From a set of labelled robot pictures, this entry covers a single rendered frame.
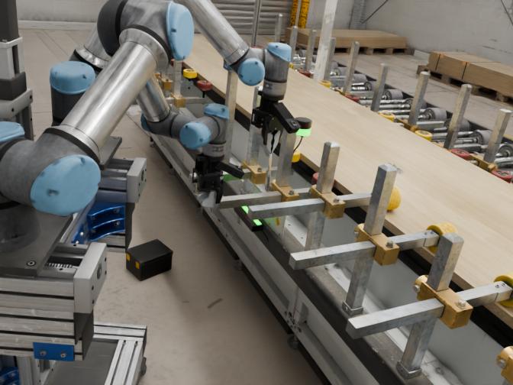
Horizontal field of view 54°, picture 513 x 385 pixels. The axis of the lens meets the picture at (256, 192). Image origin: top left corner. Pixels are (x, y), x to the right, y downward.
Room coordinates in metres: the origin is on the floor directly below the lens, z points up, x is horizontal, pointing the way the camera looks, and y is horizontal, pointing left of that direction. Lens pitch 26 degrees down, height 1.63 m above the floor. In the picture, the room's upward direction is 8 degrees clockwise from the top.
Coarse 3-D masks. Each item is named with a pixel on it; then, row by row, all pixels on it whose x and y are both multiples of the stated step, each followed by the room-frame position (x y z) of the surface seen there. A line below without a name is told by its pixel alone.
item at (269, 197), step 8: (264, 192) 1.58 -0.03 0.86; (272, 192) 1.59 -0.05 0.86; (304, 192) 1.63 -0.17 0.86; (224, 200) 1.49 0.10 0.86; (232, 200) 1.50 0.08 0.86; (240, 200) 1.51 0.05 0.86; (248, 200) 1.53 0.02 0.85; (256, 200) 1.54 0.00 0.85; (264, 200) 1.56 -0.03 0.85; (272, 200) 1.57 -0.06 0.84; (280, 200) 1.59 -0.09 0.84; (224, 208) 1.49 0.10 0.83
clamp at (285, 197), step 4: (272, 184) 1.66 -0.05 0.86; (272, 188) 1.65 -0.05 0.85; (276, 188) 1.62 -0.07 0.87; (280, 188) 1.62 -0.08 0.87; (284, 188) 1.62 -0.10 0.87; (288, 188) 1.62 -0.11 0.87; (280, 192) 1.60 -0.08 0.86; (284, 192) 1.58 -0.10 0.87; (288, 192) 1.59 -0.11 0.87; (296, 192) 1.60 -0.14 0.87; (284, 196) 1.57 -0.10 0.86; (288, 196) 1.56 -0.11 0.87; (292, 196) 1.57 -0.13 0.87; (296, 196) 1.57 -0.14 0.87; (284, 200) 1.57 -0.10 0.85; (288, 200) 1.56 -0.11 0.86; (292, 200) 1.57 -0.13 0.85; (296, 200) 1.58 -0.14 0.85
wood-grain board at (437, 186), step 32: (192, 64) 3.19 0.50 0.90; (224, 96) 2.62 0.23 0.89; (288, 96) 2.73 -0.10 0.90; (320, 96) 2.82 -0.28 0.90; (320, 128) 2.25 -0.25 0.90; (352, 128) 2.31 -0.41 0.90; (384, 128) 2.38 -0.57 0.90; (320, 160) 1.85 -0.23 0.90; (352, 160) 1.90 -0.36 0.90; (384, 160) 1.94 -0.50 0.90; (416, 160) 1.99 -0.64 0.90; (448, 160) 2.04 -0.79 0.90; (352, 192) 1.59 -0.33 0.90; (416, 192) 1.66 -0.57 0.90; (448, 192) 1.70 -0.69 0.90; (480, 192) 1.74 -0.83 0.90; (512, 192) 1.78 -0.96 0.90; (384, 224) 1.43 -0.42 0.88; (416, 224) 1.42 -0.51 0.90; (480, 224) 1.48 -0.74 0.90; (512, 224) 1.51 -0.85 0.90; (480, 256) 1.27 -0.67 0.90; (512, 256) 1.30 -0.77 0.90; (512, 320) 1.00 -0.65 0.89
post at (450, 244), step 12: (444, 240) 0.99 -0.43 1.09; (456, 240) 0.97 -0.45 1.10; (444, 252) 0.98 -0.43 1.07; (456, 252) 0.98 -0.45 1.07; (432, 264) 1.00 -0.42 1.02; (444, 264) 0.97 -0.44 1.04; (456, 264) 0.98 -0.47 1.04; (432, 276) 0.99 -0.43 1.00; (444, 276) 0.97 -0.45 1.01; (444, 288) 0.98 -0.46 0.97; (420, 324) 0.98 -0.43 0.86; (432, 324) 0.98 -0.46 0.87; (408, 336) 1.00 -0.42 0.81; (420, 336) 0.97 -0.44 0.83; (408, 348) 0.99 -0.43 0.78; (420, 348) 0.97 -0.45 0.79; (408, 360) 0.98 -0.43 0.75; (420, 360) 0.98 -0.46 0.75
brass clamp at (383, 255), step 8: (360, 224) 1.24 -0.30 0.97; (360, 232) 1.21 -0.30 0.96; (360, 240) 1.20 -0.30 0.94; (368, 240) 1.18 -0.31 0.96; (376, 240) 1.16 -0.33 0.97; (384, 240) 1.17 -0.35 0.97; (376, 248) 1.15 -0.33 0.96; (384, 248) 1.13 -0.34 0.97; (392, 248) 1.13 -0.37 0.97; (376, 256) 1.14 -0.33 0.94; (384, 256) 1.12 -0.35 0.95; (392, 256) 1.13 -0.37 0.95; (384, 264) 1.12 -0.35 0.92
